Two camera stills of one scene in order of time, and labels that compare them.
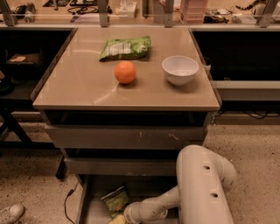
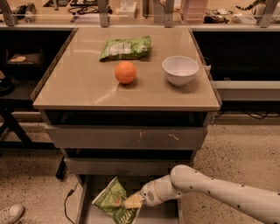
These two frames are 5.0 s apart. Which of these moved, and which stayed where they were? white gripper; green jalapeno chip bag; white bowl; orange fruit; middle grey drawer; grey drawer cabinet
Moved: white gripper; green jalapeno chip bag
Stayed: white bowl; orange fruit; middle grey drawer; grey drawer cabinet
